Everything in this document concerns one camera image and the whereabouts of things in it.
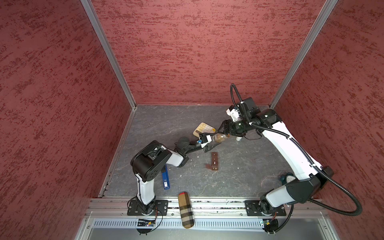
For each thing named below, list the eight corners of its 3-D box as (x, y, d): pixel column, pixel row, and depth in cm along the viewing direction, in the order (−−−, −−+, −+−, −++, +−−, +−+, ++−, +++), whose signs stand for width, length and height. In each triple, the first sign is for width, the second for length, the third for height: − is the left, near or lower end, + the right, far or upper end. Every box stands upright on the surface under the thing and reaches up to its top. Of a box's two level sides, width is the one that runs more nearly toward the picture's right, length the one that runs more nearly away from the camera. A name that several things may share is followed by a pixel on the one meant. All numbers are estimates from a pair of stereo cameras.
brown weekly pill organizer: (205, 170, 89) (205, 168, 87) (204, 153, 96) (204, 152, 94) (218, 170, 89) (219, 168, 87) (217, 154, 96) (217, 152, 94)
